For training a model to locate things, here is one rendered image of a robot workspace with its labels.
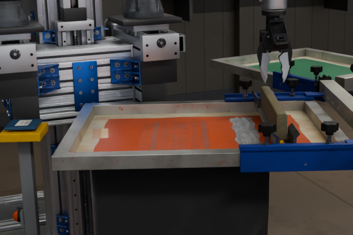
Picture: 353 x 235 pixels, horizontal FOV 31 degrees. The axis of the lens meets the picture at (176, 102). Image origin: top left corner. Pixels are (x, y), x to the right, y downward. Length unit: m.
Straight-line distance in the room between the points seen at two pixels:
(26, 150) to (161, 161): 0.60
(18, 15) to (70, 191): 0.73
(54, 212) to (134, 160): 1.03
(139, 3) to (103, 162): 0.83
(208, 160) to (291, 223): 2.05
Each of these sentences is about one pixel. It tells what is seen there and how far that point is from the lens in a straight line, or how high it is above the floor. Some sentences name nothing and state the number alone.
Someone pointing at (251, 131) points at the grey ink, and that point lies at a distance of 1.93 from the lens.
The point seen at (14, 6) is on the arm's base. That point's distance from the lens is 2.23.
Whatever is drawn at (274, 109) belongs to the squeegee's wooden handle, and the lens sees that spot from 1.79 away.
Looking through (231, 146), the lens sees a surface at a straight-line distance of 1.80.
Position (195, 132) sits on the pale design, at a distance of 1.93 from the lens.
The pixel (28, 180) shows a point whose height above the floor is 0.78.
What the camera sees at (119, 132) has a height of 0.95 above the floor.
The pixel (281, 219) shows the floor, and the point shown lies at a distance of 3.68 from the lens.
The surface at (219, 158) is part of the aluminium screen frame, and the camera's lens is 1.63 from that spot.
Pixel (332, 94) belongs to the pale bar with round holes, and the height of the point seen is 1.04.
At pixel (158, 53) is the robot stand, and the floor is 1.15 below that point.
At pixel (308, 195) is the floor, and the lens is 4.03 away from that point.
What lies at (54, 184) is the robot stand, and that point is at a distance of 2.58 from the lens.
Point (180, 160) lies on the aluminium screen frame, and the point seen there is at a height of 0.97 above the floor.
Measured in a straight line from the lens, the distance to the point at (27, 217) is 2.18.
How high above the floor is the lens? 1.50
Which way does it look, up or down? 14 degrees down
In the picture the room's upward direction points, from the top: 2 degrees counter-clockwise
